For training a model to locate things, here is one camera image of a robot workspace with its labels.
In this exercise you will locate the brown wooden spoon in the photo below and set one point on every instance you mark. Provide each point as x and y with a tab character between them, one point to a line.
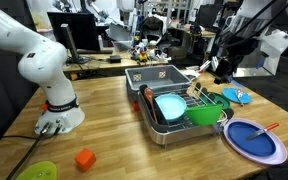
149	95

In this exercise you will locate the black keyboard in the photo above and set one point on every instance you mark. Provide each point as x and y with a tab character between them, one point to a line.
94	51

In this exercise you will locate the white bottle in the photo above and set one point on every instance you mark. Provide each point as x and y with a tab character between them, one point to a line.
100	42

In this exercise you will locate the wooden side desk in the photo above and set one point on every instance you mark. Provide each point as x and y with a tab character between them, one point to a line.
94	63

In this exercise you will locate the green plastic bowl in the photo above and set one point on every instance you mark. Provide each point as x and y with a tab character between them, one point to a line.
204	115

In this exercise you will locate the black office chair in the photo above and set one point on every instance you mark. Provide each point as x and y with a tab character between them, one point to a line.
152	26

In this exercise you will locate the dark background monitor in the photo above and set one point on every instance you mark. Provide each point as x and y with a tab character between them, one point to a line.
207	15

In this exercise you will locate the grey plastic bin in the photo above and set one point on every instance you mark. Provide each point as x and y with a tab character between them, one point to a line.
177	78

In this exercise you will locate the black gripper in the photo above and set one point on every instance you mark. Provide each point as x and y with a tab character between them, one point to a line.
234	53

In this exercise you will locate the yellow toy figure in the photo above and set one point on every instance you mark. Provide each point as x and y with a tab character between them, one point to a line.
143	56

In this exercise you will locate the grey metal dish rack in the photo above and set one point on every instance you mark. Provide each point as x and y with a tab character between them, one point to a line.
170	133

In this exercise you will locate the lavender plate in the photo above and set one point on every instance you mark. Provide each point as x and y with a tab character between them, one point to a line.
280	155

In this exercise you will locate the light blue plastic bowl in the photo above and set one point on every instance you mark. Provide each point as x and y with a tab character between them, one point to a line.
170	106

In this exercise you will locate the dark green plate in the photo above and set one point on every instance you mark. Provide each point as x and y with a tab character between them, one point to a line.
224	100

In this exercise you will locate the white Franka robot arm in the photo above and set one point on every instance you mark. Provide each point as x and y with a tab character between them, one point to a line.
44	63

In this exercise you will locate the black power adapter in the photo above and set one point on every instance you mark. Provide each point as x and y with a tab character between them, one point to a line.
115	59

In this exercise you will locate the lime green bowl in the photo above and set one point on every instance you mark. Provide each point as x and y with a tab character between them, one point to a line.
37	171

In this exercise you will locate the orange cube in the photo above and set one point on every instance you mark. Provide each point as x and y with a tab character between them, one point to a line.
85	160

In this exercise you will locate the cyan plate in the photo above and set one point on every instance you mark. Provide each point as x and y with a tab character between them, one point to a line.
229	95

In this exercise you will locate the white paper sheet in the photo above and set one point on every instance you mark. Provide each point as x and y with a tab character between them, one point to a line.
192	72

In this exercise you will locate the black computer monitor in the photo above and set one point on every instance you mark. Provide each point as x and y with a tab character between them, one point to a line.
80	30

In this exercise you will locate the small red block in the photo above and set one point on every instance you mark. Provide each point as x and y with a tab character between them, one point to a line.
136	106

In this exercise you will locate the silver open laptop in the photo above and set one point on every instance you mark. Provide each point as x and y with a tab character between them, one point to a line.
119	33

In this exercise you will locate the dark blue plate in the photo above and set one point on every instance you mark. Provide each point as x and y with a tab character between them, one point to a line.
244	140

